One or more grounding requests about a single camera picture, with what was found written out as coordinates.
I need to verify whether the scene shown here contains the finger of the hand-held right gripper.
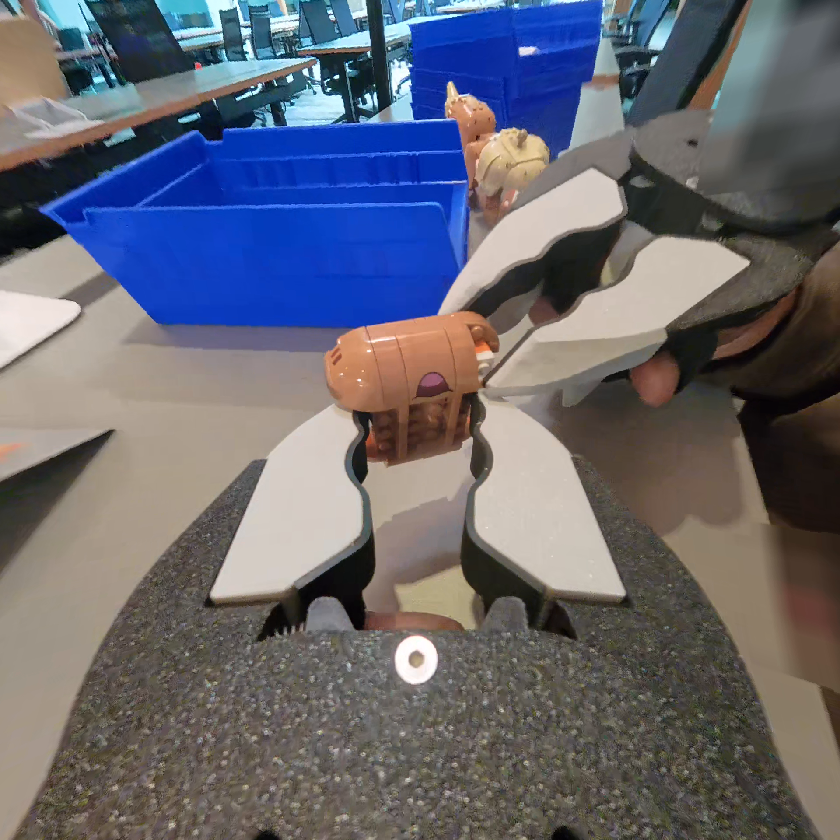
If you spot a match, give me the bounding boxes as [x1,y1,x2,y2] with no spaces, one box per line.
[481,235,753,406]
[439,167,630,317]

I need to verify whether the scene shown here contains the black office chair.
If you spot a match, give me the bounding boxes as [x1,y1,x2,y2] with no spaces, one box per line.
[629,0,750,127]
[84,0,199,81]

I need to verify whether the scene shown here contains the stacked blue plastic bins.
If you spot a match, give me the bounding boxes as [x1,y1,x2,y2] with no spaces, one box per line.
[409,0,606,160]

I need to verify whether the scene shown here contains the tan and orange lego model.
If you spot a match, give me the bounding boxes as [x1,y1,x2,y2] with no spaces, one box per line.
[443,80,501,147]

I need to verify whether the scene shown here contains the instruction booklet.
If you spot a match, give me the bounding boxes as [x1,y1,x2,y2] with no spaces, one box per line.
[0,426,114,481]

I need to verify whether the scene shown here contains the white flat stand base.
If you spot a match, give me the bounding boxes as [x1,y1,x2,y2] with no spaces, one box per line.
[0,289,84,372]

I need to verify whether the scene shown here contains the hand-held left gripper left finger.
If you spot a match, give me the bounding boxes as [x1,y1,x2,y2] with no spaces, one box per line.
[210,399,374,609]

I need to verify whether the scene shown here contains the brown lego assembly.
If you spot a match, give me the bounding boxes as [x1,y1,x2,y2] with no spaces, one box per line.
[325,310,504,468]

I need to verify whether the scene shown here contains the large blue plastic bin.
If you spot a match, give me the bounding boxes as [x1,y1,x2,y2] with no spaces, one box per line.
[40,117,472,330]

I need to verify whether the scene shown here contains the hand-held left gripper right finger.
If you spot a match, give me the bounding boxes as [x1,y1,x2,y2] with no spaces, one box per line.
[465,393,630,606]

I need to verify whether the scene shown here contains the long wooden desk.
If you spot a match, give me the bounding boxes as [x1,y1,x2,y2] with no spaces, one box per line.
[0,58,320,173]

